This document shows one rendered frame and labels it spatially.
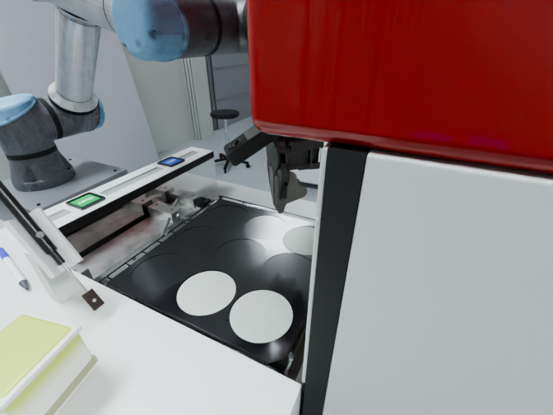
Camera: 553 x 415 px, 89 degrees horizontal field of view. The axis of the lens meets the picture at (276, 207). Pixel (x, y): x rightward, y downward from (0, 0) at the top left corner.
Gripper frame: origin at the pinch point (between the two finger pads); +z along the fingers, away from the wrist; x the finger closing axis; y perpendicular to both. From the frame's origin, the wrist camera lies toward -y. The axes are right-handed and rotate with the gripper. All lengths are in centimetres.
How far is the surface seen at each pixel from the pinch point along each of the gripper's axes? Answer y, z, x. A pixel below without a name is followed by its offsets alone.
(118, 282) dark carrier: -29.9, 9.3, -1.6
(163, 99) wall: -41, 36, 354
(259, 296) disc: -6.7, 9.4, -12.2
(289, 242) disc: 2.9, 9.2, 0.2
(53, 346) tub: -28.4, -3.8, -23.9
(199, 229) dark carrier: -15.1, 9.4, 11.0
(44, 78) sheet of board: -116, -2, 235
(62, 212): -42.3, 3.7, 17.4
